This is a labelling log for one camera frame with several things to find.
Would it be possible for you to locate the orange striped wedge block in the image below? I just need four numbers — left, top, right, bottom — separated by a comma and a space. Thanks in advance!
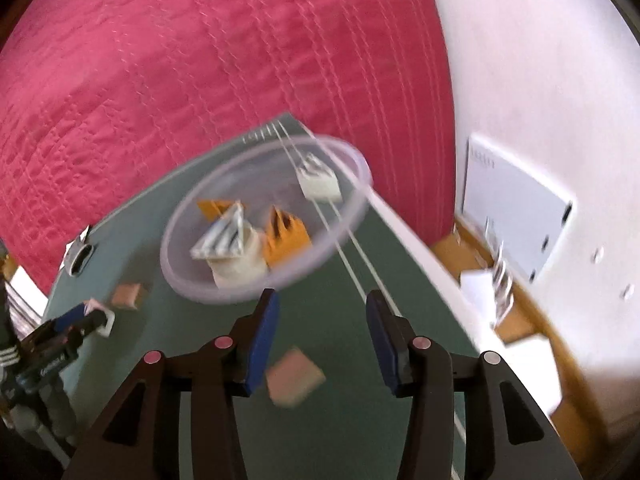
262, 205, 313, 268

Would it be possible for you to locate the white wall box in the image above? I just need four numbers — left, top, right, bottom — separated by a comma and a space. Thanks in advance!
460, 132, 575, 281

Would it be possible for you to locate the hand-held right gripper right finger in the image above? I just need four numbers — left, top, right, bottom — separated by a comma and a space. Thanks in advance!
365, 289, 586, 480

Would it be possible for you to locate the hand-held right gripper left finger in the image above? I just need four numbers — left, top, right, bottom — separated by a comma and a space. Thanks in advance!
62, 289, 281, 480

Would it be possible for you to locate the white jar lid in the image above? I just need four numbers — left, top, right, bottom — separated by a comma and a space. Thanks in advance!
210, 227, 271, 291

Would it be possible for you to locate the grey metal frame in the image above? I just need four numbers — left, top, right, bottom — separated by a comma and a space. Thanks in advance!
10, 385, 76, 463

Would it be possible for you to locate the small wooden block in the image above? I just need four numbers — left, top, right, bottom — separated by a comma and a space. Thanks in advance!
111, 282, 144, 310

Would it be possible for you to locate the grey tape roll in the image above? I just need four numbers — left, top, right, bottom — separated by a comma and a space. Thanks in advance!
62, 225, 99, 277

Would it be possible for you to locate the clear plastic bowl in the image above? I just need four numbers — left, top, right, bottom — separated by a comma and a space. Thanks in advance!
160, 135, 373, 306

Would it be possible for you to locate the white paper sheet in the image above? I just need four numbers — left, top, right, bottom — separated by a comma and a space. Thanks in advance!
492, 336, 562, 415
460, 270, 516, 330

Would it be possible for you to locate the small white striped wedge block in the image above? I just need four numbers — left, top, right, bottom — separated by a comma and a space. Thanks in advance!
190, 201, 247, 261

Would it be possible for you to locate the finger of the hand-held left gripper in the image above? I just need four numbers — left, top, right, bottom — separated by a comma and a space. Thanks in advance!
36, 304, 98, 341
67, 316, 108, 356

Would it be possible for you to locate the pink quilted blanket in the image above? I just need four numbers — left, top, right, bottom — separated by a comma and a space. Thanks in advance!
0, 0, 456, 293

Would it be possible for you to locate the large white striped wedge block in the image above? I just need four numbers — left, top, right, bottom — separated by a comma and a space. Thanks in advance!
296, 152, 344, 204

